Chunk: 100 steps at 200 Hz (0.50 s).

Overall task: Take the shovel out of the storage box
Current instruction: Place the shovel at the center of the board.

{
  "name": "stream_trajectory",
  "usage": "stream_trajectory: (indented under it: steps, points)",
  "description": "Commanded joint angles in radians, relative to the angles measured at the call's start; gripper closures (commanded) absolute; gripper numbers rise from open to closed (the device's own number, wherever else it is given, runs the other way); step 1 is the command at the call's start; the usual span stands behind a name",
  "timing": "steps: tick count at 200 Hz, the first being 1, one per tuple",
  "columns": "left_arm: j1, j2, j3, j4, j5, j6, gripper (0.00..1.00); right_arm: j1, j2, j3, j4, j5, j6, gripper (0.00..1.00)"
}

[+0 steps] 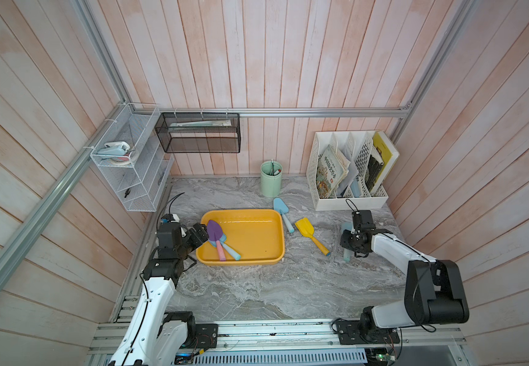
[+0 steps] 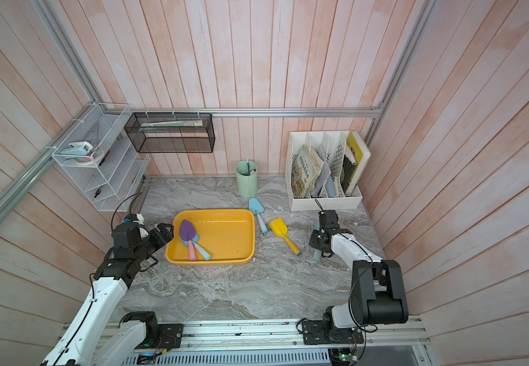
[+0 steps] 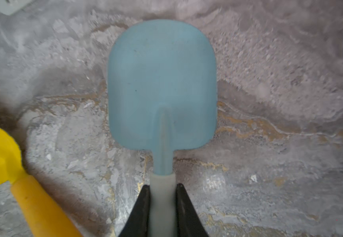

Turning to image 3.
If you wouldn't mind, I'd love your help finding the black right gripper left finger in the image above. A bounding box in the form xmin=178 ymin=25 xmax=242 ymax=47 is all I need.
xmin=119 ymin=185 xmax=151 ymax=237

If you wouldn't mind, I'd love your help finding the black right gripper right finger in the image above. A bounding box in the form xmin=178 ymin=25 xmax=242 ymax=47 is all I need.
xmin=176 ymin=183 xmax=209 ymax=237

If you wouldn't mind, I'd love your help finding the light blue toy shovel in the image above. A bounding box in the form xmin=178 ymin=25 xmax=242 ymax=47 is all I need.
xmin=107 ymin=19 xmax=217 ymax=237

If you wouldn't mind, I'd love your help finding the yellow toy shovel orange handle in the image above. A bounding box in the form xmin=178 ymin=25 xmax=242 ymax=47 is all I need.
xmin=0 ymin=128 xmax=81 ymax=237

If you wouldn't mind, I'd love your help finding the white file organizer rack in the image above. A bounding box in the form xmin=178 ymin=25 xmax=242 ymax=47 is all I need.
xmin=0 ymin=0 xmax=34 ymax=15

